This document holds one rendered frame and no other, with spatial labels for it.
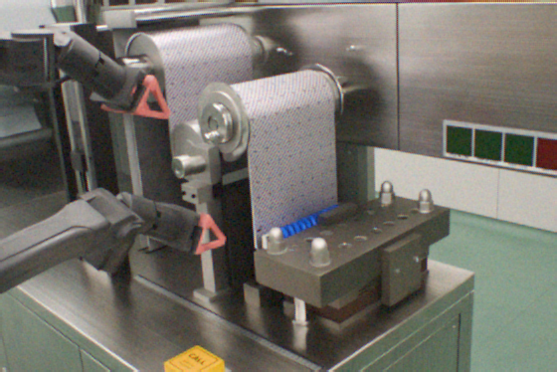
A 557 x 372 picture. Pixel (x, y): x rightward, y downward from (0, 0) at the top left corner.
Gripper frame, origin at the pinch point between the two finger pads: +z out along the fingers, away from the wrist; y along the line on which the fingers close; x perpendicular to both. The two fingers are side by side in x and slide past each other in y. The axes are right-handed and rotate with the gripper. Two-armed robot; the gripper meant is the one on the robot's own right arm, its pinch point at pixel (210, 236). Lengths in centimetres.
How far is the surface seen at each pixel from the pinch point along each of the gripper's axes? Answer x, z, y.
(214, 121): 19.9, -3.0, -5.2
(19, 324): -35, 3, -60
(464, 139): 31, 30, 26
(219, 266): -5.2, 11.6, -7.8
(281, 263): -0.5, 7.4, 11.4
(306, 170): 17.9, 18.3, 0.7
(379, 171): 71, 281, -170
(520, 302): 11, 224, -30
